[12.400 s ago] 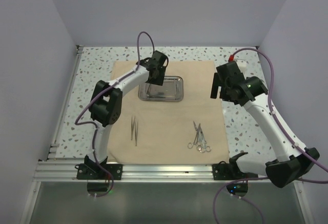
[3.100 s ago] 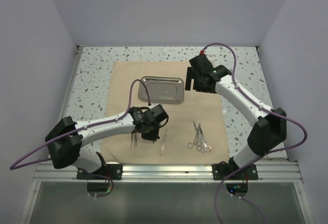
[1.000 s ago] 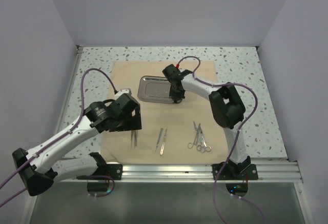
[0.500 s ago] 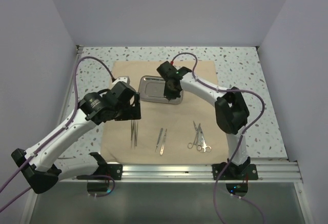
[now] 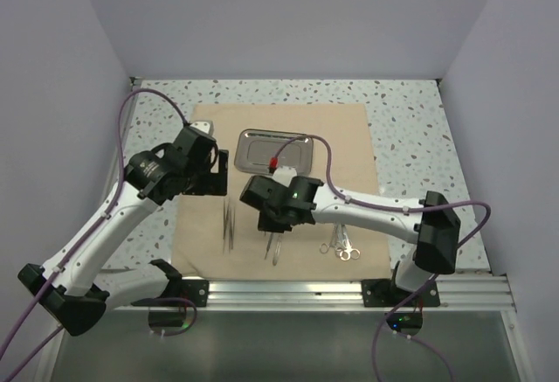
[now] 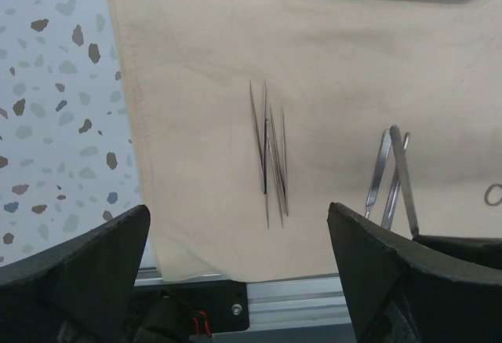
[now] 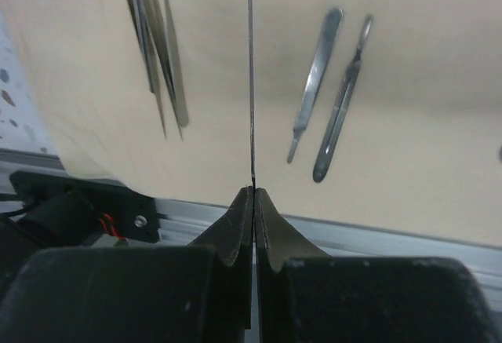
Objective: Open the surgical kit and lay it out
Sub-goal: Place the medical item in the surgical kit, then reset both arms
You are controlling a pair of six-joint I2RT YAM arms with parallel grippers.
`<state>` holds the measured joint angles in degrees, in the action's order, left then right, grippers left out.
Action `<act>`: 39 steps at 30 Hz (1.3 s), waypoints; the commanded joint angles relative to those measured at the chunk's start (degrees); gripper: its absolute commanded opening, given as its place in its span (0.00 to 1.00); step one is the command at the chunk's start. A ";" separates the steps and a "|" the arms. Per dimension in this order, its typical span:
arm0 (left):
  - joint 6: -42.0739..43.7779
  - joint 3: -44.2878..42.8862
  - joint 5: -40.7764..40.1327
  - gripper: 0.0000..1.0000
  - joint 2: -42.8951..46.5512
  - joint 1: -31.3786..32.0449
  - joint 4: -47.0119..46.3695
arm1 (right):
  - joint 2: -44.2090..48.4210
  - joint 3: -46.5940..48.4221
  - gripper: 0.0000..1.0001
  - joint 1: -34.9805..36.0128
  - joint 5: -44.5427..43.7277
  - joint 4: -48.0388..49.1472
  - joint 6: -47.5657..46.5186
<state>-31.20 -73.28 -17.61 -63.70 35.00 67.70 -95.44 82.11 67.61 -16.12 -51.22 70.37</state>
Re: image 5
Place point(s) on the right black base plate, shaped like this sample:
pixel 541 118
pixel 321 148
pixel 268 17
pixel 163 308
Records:
pixel 382 293

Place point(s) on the beige cloth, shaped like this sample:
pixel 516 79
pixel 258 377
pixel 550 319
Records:
pixel 217 238

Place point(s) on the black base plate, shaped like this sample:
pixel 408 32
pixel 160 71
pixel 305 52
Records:
pixel 193 290
pixel 382 293

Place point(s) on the steel instrument tray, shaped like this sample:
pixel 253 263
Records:
pixel 257 146

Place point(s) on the steel tweezers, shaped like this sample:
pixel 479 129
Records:
pixel 228 229
pixel 232 223

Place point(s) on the steel scalpel handle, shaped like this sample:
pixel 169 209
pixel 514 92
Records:
pixel 268 245
pixel 276 254

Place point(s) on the aluminium rail frame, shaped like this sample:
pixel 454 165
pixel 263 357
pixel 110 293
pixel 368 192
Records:
pixel 479 294

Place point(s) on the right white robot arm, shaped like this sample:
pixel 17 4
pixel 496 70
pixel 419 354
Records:
pixel 430 224

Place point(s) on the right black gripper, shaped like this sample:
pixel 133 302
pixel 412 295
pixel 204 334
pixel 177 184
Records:
pixel 266 224

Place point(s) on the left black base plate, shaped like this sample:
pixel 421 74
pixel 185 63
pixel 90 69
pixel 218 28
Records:
pixel 193 290

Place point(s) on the steel surgical scissors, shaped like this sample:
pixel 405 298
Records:
pixel 344 254

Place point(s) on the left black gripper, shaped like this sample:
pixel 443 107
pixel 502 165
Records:
pixel 213 183

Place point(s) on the steel forceps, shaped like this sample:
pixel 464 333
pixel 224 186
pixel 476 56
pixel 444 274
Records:
pixel 225 204

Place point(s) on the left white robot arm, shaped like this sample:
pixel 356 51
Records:
pixel 68 285

